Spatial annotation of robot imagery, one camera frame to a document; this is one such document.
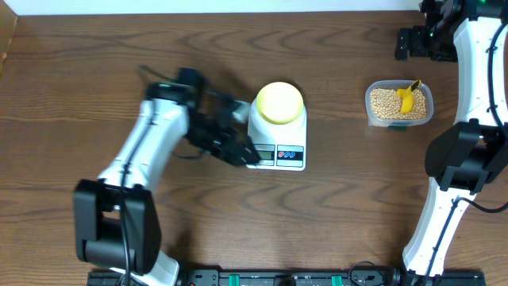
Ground yellow measuring scoop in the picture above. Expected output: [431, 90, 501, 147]
[396, 79, 421, 114]

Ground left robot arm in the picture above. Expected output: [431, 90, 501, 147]
[74, 83, 260, 285]

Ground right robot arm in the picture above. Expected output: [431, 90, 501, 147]
[394, 0, 507, 285]

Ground white digital kitchen scale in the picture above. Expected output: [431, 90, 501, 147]
[247, 98, 307, 171]

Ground yellow bowl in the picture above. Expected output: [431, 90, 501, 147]
[255, 82, 304, 125]

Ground soybeans pile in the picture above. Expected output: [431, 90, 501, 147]
[370, 88, 428, 120]

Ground clear plastic container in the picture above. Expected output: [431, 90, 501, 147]
[365, 79, 434, 127]

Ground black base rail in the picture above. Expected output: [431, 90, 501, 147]
[87, 268, 487, 286]

